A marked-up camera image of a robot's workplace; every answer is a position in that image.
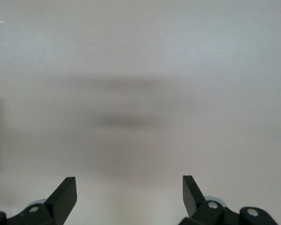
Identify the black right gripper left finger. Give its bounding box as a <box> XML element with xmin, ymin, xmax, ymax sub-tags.
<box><xmin>0</xmin><ymin>176</ymin><xmax>78</xmax><ymax>225</ymax></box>

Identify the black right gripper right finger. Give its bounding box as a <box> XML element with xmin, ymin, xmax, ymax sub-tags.
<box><xmin>178</xmin><ymin>175</ymin><xmax>278</xmax><ymax>225</ymax></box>

